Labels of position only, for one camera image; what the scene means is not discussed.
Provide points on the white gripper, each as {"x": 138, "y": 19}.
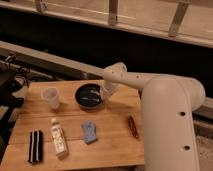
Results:
{"x": 108, "y": 89}

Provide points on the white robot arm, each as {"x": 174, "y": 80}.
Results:
{"x": 167, "y": 104}

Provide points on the black ceramic bowl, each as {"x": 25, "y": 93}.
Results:
{"x": 88, "y": 96}

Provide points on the red brown pocket tool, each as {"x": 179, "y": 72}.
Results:
{"x": 132, "y": 127}

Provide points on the wooden table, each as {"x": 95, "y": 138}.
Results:
{"x": 115, "y": 146}

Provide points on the clear plastic cup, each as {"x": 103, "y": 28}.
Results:
{"x": 51, "y": 96}

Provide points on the white plastic bottle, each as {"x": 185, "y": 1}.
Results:
{"x": 58, "y": 139}

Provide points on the black white striped cloth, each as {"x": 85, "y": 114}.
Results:
{"x": 36, "y": 147}

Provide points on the metal railing frame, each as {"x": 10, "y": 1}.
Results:
{"x": 188, "y": 21}

